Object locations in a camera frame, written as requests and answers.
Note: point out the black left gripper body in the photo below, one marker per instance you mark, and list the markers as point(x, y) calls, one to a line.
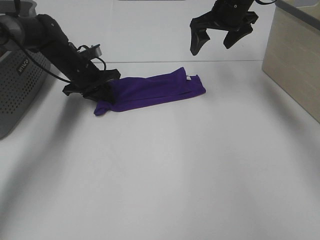
point(88, 83)

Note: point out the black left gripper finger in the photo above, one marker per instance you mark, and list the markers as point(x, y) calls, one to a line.
point(92, 94)
point(105, 93)

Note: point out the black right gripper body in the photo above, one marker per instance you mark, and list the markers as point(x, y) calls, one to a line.
point(231, 15)

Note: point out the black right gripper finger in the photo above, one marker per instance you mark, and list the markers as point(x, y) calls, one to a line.
point(234, 36)
point(198, 29)

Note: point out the purple towel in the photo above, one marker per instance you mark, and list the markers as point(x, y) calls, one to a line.
point(139, 92)

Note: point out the beige box with grey rim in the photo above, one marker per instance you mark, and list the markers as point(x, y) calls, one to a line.
point(292, 55)

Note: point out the grey perforated plastic basket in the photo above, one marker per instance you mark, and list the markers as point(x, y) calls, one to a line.
point(20, 82)

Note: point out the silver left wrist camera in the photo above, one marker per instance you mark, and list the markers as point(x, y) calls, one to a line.
point(92, 52)

